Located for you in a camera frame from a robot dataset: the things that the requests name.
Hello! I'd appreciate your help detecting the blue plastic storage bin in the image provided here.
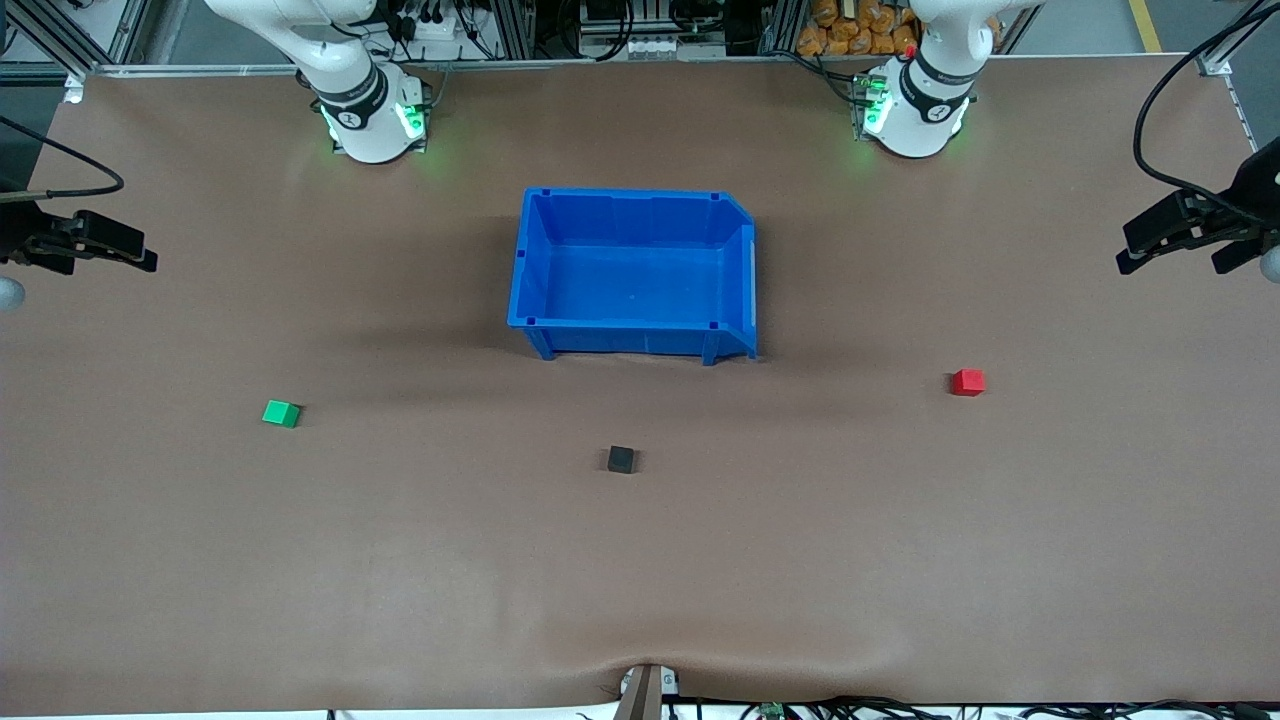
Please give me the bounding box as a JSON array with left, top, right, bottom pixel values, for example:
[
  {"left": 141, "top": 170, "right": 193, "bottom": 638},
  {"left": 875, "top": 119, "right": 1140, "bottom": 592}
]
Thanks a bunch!
[{"left": 507, "top": 187, "right": 759, "bottom": 367}]

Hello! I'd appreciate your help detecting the white power strip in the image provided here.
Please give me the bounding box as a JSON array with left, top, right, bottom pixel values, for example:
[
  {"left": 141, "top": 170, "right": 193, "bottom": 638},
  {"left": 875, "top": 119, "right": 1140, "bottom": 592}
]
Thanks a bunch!
[{"left": 385, "top": 5, "right": 466, "bottom": 46}]

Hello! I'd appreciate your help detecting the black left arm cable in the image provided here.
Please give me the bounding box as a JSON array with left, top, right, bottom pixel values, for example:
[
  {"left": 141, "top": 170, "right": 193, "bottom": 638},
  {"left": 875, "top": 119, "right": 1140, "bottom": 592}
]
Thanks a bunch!
[{"left": 1133, "top": 0, "right": 1280, "bottom": 216}]

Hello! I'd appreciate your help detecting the aluminium frame rail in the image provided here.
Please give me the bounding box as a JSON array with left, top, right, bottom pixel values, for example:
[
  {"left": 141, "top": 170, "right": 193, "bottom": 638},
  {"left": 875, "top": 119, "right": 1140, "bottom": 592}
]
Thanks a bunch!
[{"left": 0, "top": 58, "right": 1236, "bottom": 79}]

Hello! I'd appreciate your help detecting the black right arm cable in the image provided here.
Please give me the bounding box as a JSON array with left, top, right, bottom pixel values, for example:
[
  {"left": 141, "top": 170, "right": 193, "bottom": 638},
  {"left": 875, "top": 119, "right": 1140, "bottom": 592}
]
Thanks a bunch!
[{"left": 0, "top": 115, "right": 127, "bottom": 201}]

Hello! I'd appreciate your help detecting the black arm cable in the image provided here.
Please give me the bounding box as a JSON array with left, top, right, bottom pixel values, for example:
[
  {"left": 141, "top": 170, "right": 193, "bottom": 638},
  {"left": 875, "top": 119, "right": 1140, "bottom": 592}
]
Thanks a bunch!
[
  {"left": 0, "top": 115, "right": 127, "bottom": 201},
  {"left": 1133, "top": 0, "right": 1280, "bottom": 216}
]

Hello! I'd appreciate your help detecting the brown table mat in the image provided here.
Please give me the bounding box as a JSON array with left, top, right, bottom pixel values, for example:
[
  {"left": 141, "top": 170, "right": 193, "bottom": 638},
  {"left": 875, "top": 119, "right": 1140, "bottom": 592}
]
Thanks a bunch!
[{"left": 0, "top": 55, "right": 1280, "bottom": 716}]

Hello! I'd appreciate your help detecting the orange packaged goods pile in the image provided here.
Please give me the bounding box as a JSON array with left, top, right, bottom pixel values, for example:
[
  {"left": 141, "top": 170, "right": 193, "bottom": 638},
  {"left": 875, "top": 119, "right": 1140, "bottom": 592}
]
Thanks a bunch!
[{"left": 797, "top": 0, "right": 921, "bottom": 57}]

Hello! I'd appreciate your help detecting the metal table clamp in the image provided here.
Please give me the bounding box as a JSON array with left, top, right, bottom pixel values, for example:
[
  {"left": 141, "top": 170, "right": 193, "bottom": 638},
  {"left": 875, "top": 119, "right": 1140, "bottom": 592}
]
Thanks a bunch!
[{"left": 615, "top": 662, "right": 683, "bottom": 720}]

